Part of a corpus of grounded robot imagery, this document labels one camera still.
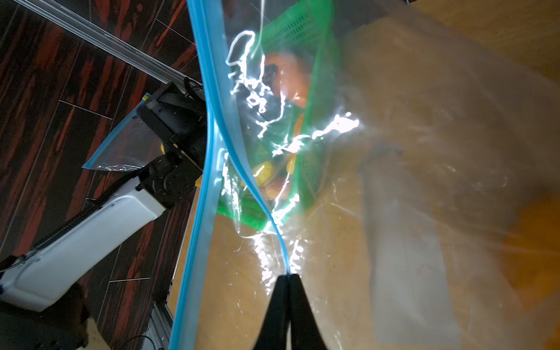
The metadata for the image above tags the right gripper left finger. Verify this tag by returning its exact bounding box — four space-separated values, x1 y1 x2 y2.
254 275 290 350

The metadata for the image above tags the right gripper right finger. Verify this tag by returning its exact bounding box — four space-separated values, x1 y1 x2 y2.
289 274 327 350

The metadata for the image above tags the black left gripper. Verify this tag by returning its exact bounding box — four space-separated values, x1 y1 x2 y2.
136 83 207 175

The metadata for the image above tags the clear zip-top bag blue zipper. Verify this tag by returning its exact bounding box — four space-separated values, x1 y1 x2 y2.
82 93 163 172

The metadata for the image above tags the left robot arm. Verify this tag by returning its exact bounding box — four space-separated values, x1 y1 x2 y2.
1 83 207 349

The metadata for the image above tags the red mango bottom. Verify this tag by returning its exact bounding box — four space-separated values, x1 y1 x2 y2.
265 52 311 109

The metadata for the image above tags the green plastic basket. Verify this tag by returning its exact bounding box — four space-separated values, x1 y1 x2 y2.
217 1 340 230

